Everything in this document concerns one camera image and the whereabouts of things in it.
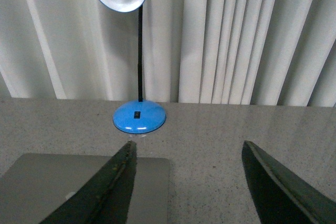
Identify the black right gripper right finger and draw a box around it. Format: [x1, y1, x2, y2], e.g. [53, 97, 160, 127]
[241, 141, 335, 223]

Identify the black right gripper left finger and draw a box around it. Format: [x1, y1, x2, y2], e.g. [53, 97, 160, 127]
[41, 141, 137, 223]

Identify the silver grey laptop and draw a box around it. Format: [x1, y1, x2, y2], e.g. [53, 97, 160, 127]
[1, 153, 170, 223]

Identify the white pleated curtain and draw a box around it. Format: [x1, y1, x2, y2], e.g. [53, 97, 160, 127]
[1, 0, 335, 107]

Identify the blue desk lamp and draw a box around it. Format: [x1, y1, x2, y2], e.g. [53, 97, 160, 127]
[98, 0, 166, 135]

